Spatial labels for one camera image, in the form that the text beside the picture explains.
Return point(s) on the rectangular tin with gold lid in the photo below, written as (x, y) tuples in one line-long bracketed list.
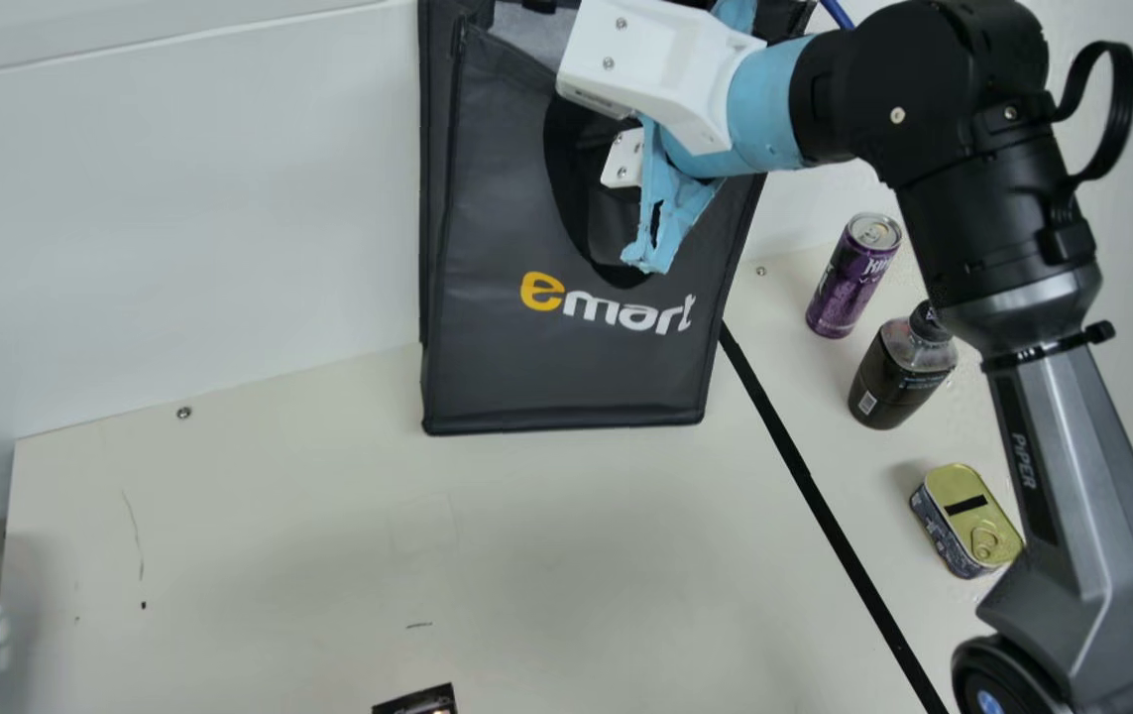
[(963, 516)]

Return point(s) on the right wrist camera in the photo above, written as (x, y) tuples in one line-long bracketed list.
[(655, 59)]

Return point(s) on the dark coffee bottle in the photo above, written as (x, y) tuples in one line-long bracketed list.
[(898, 382)]

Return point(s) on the black strip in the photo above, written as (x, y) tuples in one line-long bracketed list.
[(824, 511)]

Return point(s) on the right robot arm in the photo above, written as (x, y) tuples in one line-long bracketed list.
[(982, 159)]

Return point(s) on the small square scanner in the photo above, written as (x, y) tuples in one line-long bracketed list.
[(419, 702)]

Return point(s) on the purple can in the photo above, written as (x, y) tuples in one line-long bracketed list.
[(851, 278)]

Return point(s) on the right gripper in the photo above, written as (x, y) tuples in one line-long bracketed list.
[(759, 109)]

